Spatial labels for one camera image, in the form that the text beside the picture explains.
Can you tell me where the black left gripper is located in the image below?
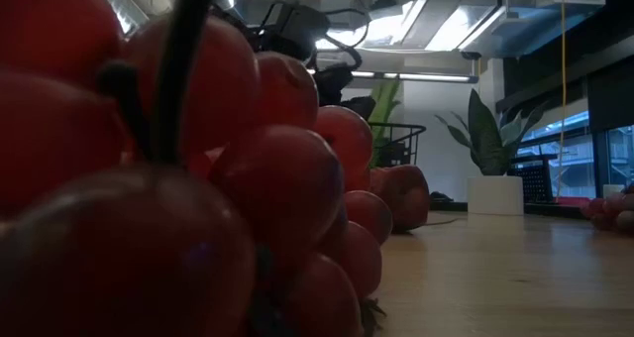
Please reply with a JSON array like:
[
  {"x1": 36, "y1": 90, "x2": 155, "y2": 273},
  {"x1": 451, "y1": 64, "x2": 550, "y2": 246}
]
[{"x1": 255, "y1": 3, "x2": 377, "y2": 123}]

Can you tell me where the green romaine lettuce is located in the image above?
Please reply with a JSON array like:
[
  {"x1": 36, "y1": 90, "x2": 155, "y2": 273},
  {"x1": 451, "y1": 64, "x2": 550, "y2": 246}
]
[{"x1": 369, "y1": 78, "x2": 402, "y2": 169}]

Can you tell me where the red grape bunch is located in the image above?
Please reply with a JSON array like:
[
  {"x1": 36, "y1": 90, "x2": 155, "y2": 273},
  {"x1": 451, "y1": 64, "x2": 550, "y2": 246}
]
[
  {"x1": 0, "y1": 0, "x2": 395, "y2": 337},
  {"x1": 579, "y1": 185, "x2": 634, "y2": 234}
]

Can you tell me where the long ceiling light strip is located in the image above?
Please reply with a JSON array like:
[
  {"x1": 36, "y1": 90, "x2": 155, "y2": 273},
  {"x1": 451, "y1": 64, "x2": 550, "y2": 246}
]
[{"x1": 305, "y1": 67, "x2": 479, "y2": 84}]

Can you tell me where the green leafy plant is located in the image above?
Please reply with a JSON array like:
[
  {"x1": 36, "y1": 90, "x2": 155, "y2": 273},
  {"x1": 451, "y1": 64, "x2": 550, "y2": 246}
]
[{"x1": 435, "y1": 87, "x2": 546, "y2": 177}]

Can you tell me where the small black background object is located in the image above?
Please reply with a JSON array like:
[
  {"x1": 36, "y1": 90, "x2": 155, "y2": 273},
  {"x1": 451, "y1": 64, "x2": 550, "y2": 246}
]
[{"x1": 429, "y1": 190, "x2": 470, "y2": 213}]

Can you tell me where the white plant pot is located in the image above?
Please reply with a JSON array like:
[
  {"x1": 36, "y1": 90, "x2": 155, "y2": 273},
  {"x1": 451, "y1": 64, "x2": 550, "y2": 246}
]
[{"x1": 467, "y1": 174, "x2": 525, "y2": 216}]

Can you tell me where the black perforated metal stand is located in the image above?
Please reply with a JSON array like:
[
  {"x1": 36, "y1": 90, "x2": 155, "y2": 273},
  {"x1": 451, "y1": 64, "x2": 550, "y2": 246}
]
[{"x1": 509, "y1": 153, "x2": 559, "y2": 204}]

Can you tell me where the flat red object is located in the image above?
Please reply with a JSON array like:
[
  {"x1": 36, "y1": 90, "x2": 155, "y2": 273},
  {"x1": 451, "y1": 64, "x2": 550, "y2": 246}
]
[{"x1": 557, "y1": 196, "x2": 593, "y2": 208}]

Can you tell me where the black looped cable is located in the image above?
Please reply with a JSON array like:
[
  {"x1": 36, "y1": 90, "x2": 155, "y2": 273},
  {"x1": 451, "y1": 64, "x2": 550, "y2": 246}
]
[{"x1": 324, "y1": 7, "x2": 370, "y2": 70}]

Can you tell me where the black wire basket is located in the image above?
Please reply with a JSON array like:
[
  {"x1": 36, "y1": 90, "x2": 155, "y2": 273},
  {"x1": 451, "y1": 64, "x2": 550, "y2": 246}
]
[{"x1": 369, "y1": 122, "x2": 427, "y2": 169}]

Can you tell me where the rectangular silver ventilation duct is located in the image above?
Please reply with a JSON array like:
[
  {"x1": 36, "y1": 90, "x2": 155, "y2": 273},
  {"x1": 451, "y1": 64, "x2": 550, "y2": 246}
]
[{"x1": 425, "y1": 0, "x2": 608, "y2": 60}]

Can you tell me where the hanging yellow cable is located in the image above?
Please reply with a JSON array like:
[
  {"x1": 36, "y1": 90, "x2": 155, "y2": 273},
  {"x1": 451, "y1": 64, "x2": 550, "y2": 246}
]
[{"x1": 557, "y1": 0, "x2": 569, "y2": 202}]

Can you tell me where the round silver ventilation duct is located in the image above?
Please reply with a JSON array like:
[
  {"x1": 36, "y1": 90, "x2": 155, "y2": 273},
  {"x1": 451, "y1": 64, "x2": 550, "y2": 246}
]
[{"x1": 88, "y1": 0, "x2": 150, "y2": 36}]

